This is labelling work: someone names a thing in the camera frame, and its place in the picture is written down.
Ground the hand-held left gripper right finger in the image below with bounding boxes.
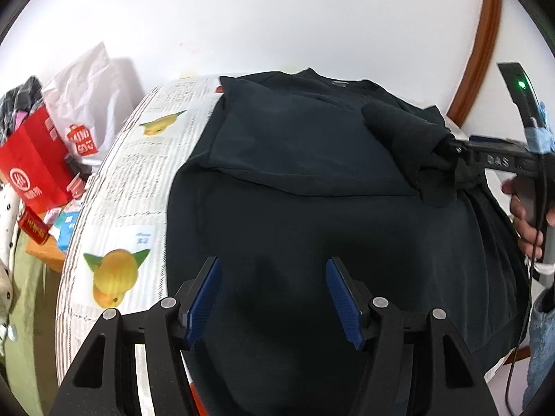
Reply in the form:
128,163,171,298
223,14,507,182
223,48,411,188
325,257,499,416

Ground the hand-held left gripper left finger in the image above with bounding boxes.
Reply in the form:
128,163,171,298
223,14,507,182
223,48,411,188
51,257,224,416

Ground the black shirt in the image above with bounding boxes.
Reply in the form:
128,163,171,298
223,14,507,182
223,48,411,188
166,68,532,416

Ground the person's right hand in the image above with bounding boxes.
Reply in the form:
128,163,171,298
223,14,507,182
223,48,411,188
502,179,555,261

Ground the fruit printed table cover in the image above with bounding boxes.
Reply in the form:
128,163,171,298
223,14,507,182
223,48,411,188
55,73,535,416

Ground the light blue small box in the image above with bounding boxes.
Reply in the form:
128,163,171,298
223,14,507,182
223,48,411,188
54,212,81,252

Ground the pink packet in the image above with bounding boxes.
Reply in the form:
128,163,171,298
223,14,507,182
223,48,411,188
65,173,88,201

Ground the green cloth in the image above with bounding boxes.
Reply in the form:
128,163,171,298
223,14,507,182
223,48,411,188
0,225,66,404

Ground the red box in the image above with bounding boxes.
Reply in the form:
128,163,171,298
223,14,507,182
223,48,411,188
18,206,49,245

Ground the person's blue jeans leg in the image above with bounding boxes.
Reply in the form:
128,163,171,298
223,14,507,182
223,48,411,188
522,286,555,413

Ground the white polka-dot cloth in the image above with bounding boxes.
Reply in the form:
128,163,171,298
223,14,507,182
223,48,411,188
0,182,22,326

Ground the red paper bag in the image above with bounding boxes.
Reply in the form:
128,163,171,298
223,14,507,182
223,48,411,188
0,106,76,213

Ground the white plastic bag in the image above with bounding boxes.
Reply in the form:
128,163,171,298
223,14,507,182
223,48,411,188
41,41,146,170

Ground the grey plaid cloth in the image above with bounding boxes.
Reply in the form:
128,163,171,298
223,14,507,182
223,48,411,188
0,76,44,144

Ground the brown wooden door frame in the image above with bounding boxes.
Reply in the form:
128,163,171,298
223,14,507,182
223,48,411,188
446,0,504,128

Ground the black cable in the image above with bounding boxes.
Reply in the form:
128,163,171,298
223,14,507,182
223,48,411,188
506,208,545,416

